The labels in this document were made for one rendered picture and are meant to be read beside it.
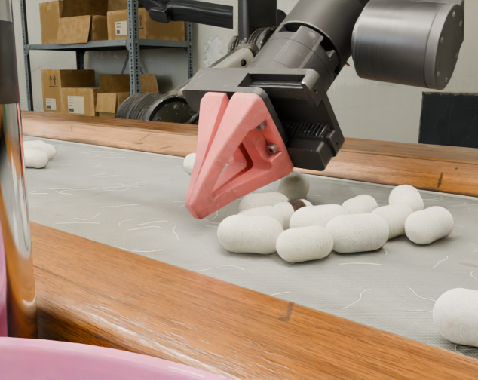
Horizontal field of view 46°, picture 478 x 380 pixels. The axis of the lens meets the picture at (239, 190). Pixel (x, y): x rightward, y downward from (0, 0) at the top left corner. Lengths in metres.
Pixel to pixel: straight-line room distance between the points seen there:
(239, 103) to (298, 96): 0.04
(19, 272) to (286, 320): 0.08
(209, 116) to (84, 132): 0.46
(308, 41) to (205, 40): 2.87
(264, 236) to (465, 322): 0.12
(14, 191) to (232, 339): 0.07
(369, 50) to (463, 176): 0.14
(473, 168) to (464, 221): 0.10
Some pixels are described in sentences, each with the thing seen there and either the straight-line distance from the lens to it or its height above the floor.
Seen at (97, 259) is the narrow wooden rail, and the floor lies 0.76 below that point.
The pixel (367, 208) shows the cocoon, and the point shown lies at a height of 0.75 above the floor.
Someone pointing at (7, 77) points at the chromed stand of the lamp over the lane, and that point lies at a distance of 0.17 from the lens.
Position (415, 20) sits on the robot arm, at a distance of 0.40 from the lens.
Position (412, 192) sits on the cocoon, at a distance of 0.38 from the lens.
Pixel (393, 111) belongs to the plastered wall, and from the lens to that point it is 2.60.
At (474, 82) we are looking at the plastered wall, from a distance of 2.47.
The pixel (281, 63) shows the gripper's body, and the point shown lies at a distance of 0.39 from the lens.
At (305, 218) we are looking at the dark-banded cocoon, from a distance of 0.32.
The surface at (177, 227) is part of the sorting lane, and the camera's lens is 0.36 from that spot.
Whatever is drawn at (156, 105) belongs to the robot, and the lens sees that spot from 1.01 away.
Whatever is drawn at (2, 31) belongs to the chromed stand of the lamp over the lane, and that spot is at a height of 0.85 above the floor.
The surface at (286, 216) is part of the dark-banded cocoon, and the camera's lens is 0.35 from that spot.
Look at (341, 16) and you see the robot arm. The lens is 0.43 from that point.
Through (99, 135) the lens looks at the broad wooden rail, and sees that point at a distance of 0.78.
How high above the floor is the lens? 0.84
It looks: 12 degrees down
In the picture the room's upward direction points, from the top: straight up
